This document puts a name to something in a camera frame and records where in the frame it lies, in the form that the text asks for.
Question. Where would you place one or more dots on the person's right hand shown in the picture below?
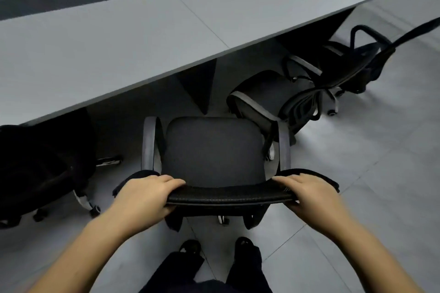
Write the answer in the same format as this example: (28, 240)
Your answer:
(316, 203)

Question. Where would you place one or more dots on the person's left hand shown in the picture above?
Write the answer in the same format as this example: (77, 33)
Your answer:
(144, 203)

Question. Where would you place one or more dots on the black mesh office chair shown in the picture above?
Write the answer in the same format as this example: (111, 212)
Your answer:
(41, 159)
(268, 90)
(354, 62)
(213, 152)

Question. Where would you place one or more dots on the person's left forearm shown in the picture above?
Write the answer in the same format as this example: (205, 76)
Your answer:
(82, 255)

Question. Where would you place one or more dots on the person's right forearm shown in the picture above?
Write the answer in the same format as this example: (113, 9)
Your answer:
(371, 262)

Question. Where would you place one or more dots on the person's black trousers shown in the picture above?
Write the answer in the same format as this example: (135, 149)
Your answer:
(240, 275)

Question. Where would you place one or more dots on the black sandal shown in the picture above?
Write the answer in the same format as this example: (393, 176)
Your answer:
(190, 247)
(244, 244)

